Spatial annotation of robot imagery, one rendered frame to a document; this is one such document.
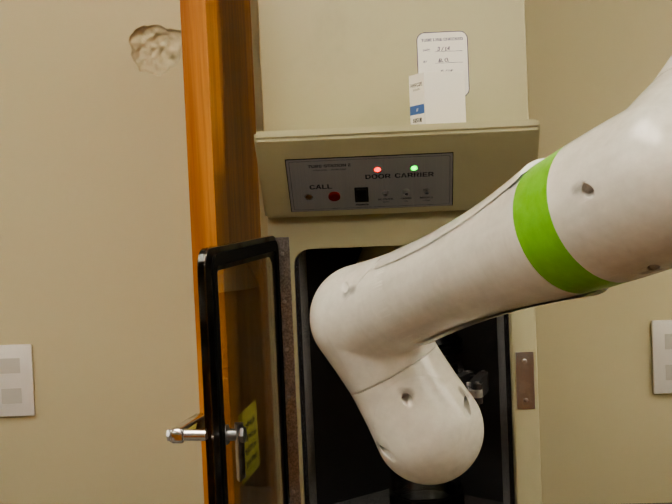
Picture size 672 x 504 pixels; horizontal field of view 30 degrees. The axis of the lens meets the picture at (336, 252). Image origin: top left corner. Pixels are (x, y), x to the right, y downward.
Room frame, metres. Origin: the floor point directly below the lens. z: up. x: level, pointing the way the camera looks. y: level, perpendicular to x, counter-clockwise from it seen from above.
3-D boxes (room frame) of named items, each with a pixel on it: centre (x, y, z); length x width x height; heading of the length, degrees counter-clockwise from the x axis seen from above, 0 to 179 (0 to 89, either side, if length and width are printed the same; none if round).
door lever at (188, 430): (1.29, 0.15, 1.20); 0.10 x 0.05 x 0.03; 169
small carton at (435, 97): (1.46, -0.12, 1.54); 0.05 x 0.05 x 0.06; 16
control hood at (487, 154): (1.46, -0.08, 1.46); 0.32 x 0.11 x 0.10; 87
